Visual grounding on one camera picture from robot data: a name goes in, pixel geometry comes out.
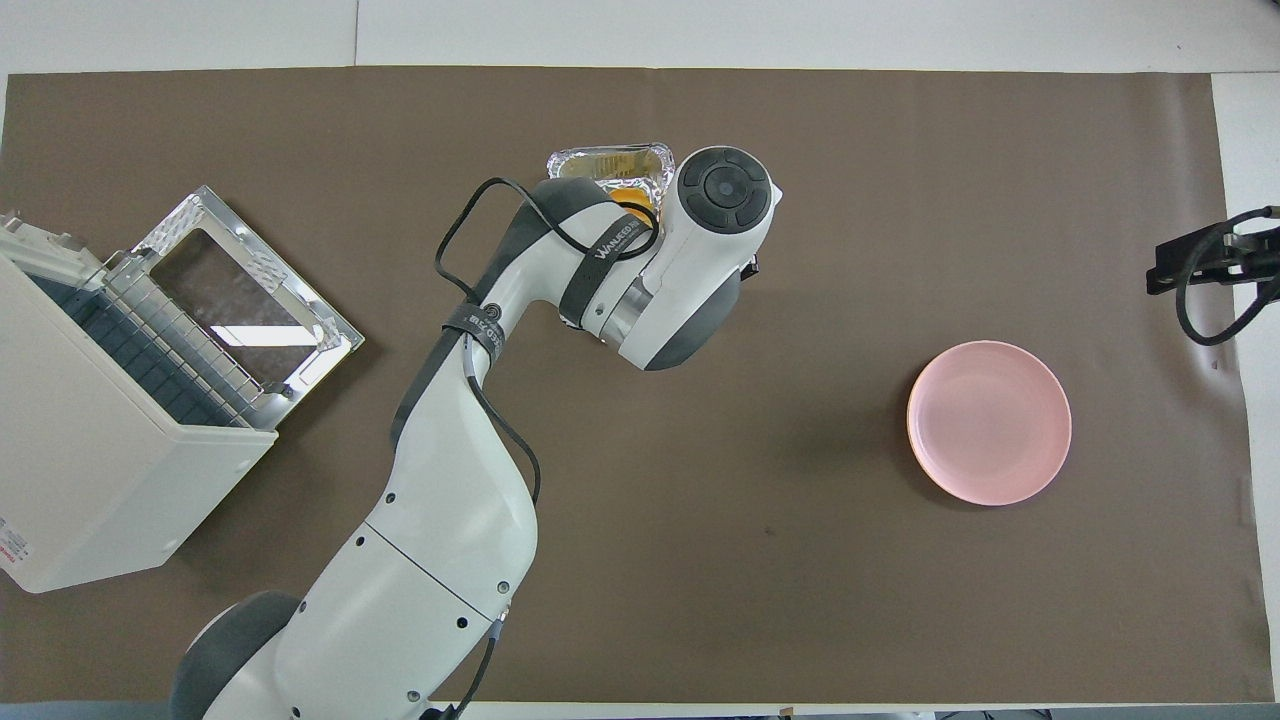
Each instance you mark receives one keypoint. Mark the aluminium foil tray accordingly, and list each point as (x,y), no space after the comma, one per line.
(600,160)

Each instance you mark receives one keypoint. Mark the glass oven door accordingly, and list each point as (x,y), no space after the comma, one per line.
(240,300)

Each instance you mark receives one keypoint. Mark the sliced yellow bread loaf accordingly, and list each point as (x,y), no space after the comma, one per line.
(630,197)

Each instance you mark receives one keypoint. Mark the brown paper table mat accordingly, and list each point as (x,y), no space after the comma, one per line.
(800,600)

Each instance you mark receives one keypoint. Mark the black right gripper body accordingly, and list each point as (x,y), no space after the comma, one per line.
(1262,255)

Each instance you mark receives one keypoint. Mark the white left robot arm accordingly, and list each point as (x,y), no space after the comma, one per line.
(450,520)

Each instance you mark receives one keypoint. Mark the pink round plate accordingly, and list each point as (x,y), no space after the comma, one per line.
(990,420)

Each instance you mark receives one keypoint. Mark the cream toaster oven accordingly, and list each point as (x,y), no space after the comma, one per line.
(100,480)

